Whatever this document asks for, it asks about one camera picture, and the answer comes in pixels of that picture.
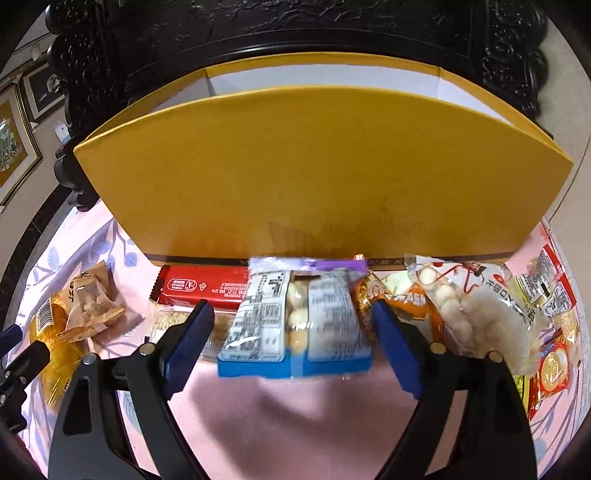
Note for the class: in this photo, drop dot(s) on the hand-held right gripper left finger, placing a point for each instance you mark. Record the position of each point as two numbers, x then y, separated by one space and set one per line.
189 350

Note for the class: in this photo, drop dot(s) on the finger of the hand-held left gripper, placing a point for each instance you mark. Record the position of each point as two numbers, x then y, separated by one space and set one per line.
27 362
9 336

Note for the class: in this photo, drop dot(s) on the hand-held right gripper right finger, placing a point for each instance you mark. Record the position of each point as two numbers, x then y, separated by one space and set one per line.
397 346

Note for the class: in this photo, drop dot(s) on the red bar packet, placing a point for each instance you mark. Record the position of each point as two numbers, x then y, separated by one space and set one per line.
194 286

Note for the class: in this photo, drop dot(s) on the blue white ball biscuit packet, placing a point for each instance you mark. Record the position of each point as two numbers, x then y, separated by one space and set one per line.
295 323

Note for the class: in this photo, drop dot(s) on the red biscuit packet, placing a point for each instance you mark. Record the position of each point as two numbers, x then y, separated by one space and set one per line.
554 374

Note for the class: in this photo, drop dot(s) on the yellow cardboard box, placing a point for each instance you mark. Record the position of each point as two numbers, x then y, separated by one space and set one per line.
323 184

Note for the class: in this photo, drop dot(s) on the golden yellow snack packet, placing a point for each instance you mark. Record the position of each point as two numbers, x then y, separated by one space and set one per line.
51 364

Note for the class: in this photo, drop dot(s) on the clear grain bar packet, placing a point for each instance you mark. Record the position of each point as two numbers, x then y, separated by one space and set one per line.
161 323

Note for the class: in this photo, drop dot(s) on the shiny orange snack packet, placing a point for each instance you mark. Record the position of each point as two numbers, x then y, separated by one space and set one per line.
415 304

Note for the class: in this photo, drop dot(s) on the flat brown snack packet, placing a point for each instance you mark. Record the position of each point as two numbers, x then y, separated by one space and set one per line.
130 318

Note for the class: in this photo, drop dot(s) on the white round snack packet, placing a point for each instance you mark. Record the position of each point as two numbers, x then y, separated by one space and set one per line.
466 300

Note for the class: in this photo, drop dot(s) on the tan pastry packet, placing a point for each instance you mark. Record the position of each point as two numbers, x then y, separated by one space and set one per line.
92 295

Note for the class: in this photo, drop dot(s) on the pink floral tablecloth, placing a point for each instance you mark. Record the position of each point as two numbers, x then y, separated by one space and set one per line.
300 415

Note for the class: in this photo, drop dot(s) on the small bright yellow packet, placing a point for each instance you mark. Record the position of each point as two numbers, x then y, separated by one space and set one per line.
521 387

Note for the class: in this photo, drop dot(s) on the red white small packet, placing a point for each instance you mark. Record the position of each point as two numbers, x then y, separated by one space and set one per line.
540 290
551 263

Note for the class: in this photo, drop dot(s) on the gold framed picture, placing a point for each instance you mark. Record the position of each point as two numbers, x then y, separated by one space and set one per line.
16 147

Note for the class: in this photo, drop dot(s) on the dark framed picture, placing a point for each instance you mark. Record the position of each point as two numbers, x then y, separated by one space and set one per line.
44 90

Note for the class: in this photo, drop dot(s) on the white wall notice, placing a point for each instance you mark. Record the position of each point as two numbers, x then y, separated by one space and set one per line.
63 131

